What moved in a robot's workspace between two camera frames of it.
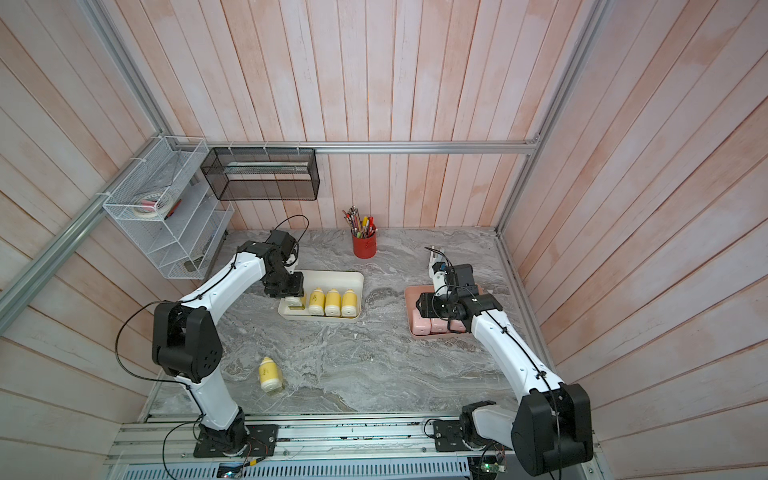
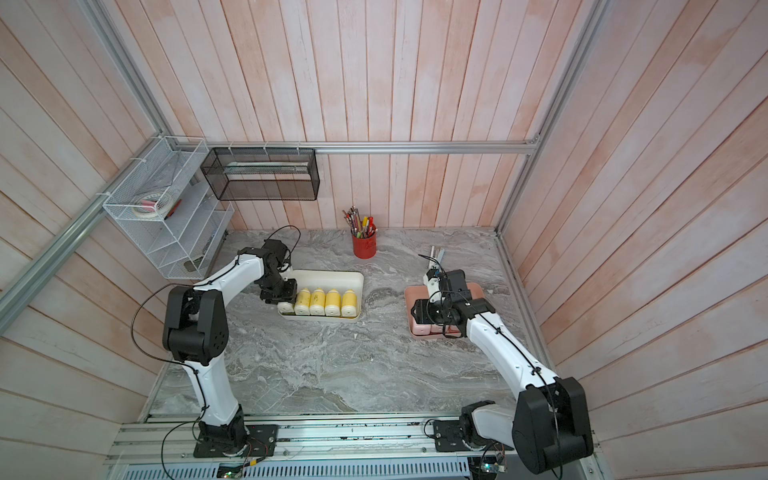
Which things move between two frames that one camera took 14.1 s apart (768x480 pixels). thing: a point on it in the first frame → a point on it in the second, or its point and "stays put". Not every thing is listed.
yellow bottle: x=333 y=303 stays put
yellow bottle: x=317 y=302 stays put
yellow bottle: x=269 y=376 → x=286 y=308
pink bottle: x=437 y=325 stays put
